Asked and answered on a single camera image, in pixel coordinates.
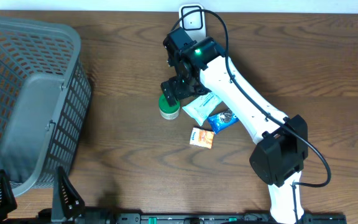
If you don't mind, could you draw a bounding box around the light blue wet wipes pack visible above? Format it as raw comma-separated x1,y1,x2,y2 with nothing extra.
182,92,222,126

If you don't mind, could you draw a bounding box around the black right camera cable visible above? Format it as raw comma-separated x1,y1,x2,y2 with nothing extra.
170,8,333,224

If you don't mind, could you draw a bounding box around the blue Oreo cookie pack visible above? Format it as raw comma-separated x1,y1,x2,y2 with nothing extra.
207,110,239,134

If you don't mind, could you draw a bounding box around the green lid jar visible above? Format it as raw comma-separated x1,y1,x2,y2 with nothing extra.
158,94,180,120

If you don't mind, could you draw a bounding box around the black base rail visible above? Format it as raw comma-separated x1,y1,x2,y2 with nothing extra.
36,208,347,224

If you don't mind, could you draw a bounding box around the grey plastic mesh basket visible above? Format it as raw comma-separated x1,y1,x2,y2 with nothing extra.
0,16,91,196

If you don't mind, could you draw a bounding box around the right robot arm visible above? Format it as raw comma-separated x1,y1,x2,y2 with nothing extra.
161,27,308,223

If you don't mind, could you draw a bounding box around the orange tissue pack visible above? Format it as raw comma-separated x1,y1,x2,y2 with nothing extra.
190,127,214,149

